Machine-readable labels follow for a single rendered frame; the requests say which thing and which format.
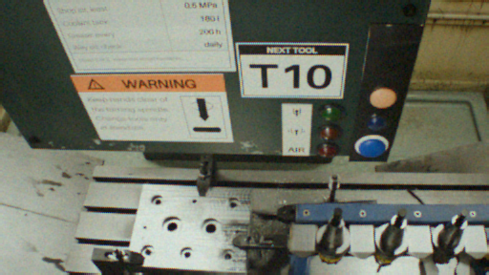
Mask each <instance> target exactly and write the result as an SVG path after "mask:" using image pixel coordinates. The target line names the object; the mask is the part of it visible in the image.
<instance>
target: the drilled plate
mask: <svg viewBox="0 0 489 275"><path fill-rule="evenodd" d="M155 194H156V196H154V195H155ZM171 194H172V195H171ZM150 196H151V197H150ZM206 196H207V197H208V198H206V199H205V198H203V197H199V194H198V191H197V188H196V186H168V185H159V184H143V186H142V190H141V198H140V202H139V206H138V213H137V216H136V220H135V224H134V232H133V236H132V239H131V243H130V247H129V250H131V249H132V250H134V251H137V252H139V253H140V254H143V256H145V257H146V256H147V258H148V257H149V256H150V255H151V257H150V258H151V259H150V258H148V259H147V258H145V260H144V264H139V265H138V266H133V265H126V266H127V267H128V269H129V270H130V272H132V273H144V274H164V275H248V250H249V249H241V248H239V247H237V246H235V247H236V249H237V250H239V252H238V251H236V254H235V256H234V253H235V251H234V250H235V249H234V250H233V247H231V246H234V245H233V243H232V244H231V246H229V239H228V237H229V238H230V239H232V235H233V234H234V236H235V237H236V236H238V235H240V234H241V233H250V226H251V213H252V201H253V196H252V188H232V187H210V190H209V192H208V194H207V195H206ZM163 197H165V198H163ZM150 198H151V199H150ZM162 202H164V205H162ZM151 203H152V204H153V205H154V206H153V205H152V204H151ZM182 203H184V204H182ZM193 203H194V204H193ZM238 203H240V205H239V204H238ZM159 204H160V205H159ZM224 204H226V206H225V205H224ZM165 205H166V206H165ZM183 205H184V206H183ZM237 205H239V206H238V207H237ZM156 206H158V207H156ZM193 206H194V207H193ZM146 207H147V208H146ZM227 207H228V208H227ZM234 208H235V210H232V209H234ZM185 209H186V210H185ZM187 209H188V210H187ZM230 209H231V210H230ZM229 210H230V211H229ZM177 212H178V213H177ZM173 213H174V214H173ZM170 214H171V215H172V217H171V215H170ZM173 215H176V216H177V217H176V216H173ZM186 215H187V216H186ZM165 216H166V218H165ZM168 216H169V217H168ZM196 217H197V218H196ZM180 218H181V221H180V220H179V219H180ZM215 218H217V219H215ZM148 219H149V222H148V221H147V220H148ZM213 219H214V220H213ZM161 222H162V223H161ZM183 223H184V224H183ZM181 224H182V227H181ZM220 224H221V225H220ZM150 226H151V228H150ZM232 226H233V227H232ZM141 227H143V228H141ZM146 227H148V228H146ZM159 227H161V229H160V228H159ZM237 227H238V228H237ZM140 228H141V229H140ZM220 228H222V230H221V229H220ZM229 228H230V229H231V230H230V229H229ZM239 228H240V229H239ZM144 229H145V230H144ZM146 229H148V231H147V230H146ZM172 229H177V230H176V231H175V232H176V233H177V232H179V233H178V234H179V235H178V234H175V233H174V232H170V231H171V230H172ZM219 229H220V231H219ZM227 229H228V230H227ZM234 229H237V230H234ZM211 230H216V232H215V233H213V234H214V237H215V238H214V237H213V234H209V231H211ZM161 231H162V232H163V233H162V232H161ZM228 231H229V232H230V233H229V232H228ZM232 231H233V232H232ZM235 231H236V232H235ZM180 232H181V233H180ZM220 232H221V233H220ZM234 232H235V233H234ZM158 233H159V234H158ZM161 233H162V234H161ZM170 233H171V234H172V235H169V234H170ZM173 233H174V235H173ZM216 233H217V234H218V235H219V236H218V235H215V234H216ZM237 233H239V234H237ZM166 234H168V235H166ZM189 234H190V235H189ZM229 234H230V235H229ZM205 235H206V236H205ZM207 235H208V236H207ZM209 235H210V236H211V237H209ZM230 236H231V237H230ZM234 236H233V237H234ZM142 237H144V238H143V239H142V240H141V239H140V238H142ZM235 237H234V238H235ZM217 239H218V240H217ZM148 240H149V241H150V242H151V243H150V244H149V243H148V244H146V241H147V242H148ZM202 240H203V241H202ZM144 243H145V245H144V246H141V245H142V244H144ZM159 243H161V244H159ZM151 245H153V246H151ZM160 245H161V247H160V248H159V246H160ZM180 245H181V246H182V247H181V246H180ZM189 245H190V246H189ZM225 246H226V248H228V249H226V248H225ZM228 246H229V247H228ZM153 247H154V248H153ZM169 247H171V249H170V248H169ZM177 247H178V248H177ZM167 248H169V249H167ZM221 248H222V249H223V252H222V251H220V252H221V253H219V250H220V249H221ZM229 248H232V249H229ZM166 249H167V250H166ZM224 249H225V250H224ZM154 250H155V252H154V253H152V252H153V251H154ZM169 251H170V253H168V252H169ZM172 251H173V252H172ZM177 251H178V252H177ZM166 252H167V253H166ZM194 252H195V253H194ZM151 253H152V254H151ZM218 254H221V255H220V256H221V257H220V256H219V255H218ZM152 255H153V256H152ZM161 255H162V256H161ZM163 256H165V257H167V258H165V257H163ZM180 256H181V257H180ZM193 257H194V259H193ZM170 258H171V259H170ZM234 258H235V259H234ZM229 259H230V260H229ZM232 259H233V260H232ZM227 261H228V262H227Z"/></svg>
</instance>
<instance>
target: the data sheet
mask: <svg viewBox="0 0 489 275"><path fill-rule="evenodd" d="M43 2H44V4H45V5H46V7H47V8H46V9H47V11H48V13H49V14H50V17H51V19H52V20H53V22H54V26H55V28H56V30H57V32H58V33H59V37H60V39H61V41H62V43H63V44H64V45H63V46H64V48H65V50H66V52H67V54H68V56H69V58H70V60H71V62H72V64H73V66H74V71H75V73H76V74H80V73H125V72H190V71H236V70H235V61H234V53H233V47H232V45H233V39H232V30H231V23H230V16H229V8H228V0H43Z"/></svg>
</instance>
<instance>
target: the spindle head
mask: <svg viewBox="0 0 489 275"><path fill-rule="evenodd" d="M431 1H432V0H228V8H229V16H230V23H231V30H232V39H233V45H232V47H233V53H234V61H235V70H236V71H190V72H125V73H80V74H104V75H122V74H223V82H224V87H225V94H226V100H227V107H228V113H229V119H230V126H231V132H232V139H233V142H194V141H140V140H109V139H100V137H99V135H98V133H97V129H96V127H95V125H94V124H93V122H92V120H91V118H90V116H89V114H88V112H87V108H86V106H85V104H84V102H83V101H82V100H81V98H80V96H79V94H78V90H77V88H76V86H75V84H74V82H73V80H72V78H71V76H72V75H77V74H76V73H75V71H74V66H73V64H72V62H71V60H70V58H69V56H68V54H67V52H66V50H65V48H64V46H63V45H64V44H63V43H62V41H61V39H60V37H59V33H58V32H57V30H56V28H55V26H54V22H53V20H52V19H51V17H50V14H49V13H48V11H47V9H46V8H47V7H46V5H45V4H44V2H43V0H0V105H1V106H3V107H4V109H5V111H6V113H7V114H8V115H9V117H10V118H11V120H12V121H13V123H14V124H15V127H16V128H17V129H18V131H19V132H20V133H21V135H22V137H23V138H24V139H25V140H26V141H27V142H28V145H29V146H30V147H31V148H32V149H43V150H87V151H133V152H149V153H181V154H228V155H278V156H282V155H283V108H282V104H312V116H311V133H310V149H309V155H310V156H317V155H316V148H317V147H318V146H319V145H321V144H323V143H333V144H336V145H337V146H338V148H339V154H338V155H337V157H348V156H349V155H350V150H351V141H352V135H353V130H354V124H355V119H356V114H357V108H358V102H359V97H360V92H361V88H360V86H361V80H362V74H363V69H364V64H365V59H366V53H367V50H366V49H367V43H368V37H369V33H370V27H371V23H377V24H381V23H404V24H423V28H422V34H421V37H420V40H419V43H418V50H417V53H416V56H415V62H416V59H417V56H418V52H419V46H420V43H421V40H422V36H423V32H424V28H425V25H426V23H427V16H428V13H429V10H430V5H431ZM236 42H335V43H349V47H348V53H347V59H348V61H347V68H346V75H345V82H344V90H343V96H342V98H327V97H259V96H242V94H241V85H240V78H239V69H238V60H237V52H236V45H235V43H236ZM415 62H414V68H413V70H412V73H411V77H410V80H409V84H408V85H409V86H410V83H411V79H412V76H413V73H414V69H415ZM328 103H329V104H336V105H339V106H341V107H342V108H343V109H344V110H345V116H344V117H343V118H342V119H341V120H340V121H338V122H335V123H328V122H327V121H324V120H323V119H321V118H320V117H319V109H320V108H321V107H322V106H323V105H326V104H328ZM324 124H326V125H328V124H333V125H336V126H338V127H339V128H340V129H341V130H342V136H341V137H340V138H339V139H337V140H336V141H333V142H326V141H323V140H321V139H320V138H319V137H318V136H317V131H318V129H319V127H320V126H322V125H324Z"/></svg>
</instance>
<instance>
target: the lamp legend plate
mask: <svg viewBox="0 0 489 275"><path fill-rule="evenodd" d="M282 108H283V156H309V149H310V133H311V116H312V104H282Z"/></svg>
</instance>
